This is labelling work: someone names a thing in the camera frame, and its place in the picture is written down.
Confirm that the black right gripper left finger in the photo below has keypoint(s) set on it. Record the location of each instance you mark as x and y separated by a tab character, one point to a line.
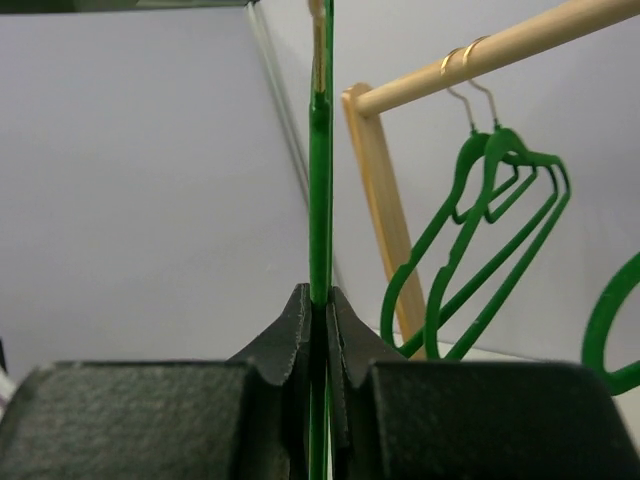
241	418

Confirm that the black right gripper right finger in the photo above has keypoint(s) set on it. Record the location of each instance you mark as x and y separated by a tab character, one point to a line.
400	419

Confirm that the green velvet hanger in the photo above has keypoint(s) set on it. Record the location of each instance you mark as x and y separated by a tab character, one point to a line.
320	226

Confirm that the green hanger under blue top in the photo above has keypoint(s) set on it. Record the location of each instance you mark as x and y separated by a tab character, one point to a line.
598	327

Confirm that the wooden clothes rack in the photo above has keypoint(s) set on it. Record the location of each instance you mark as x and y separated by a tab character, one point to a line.
579	101

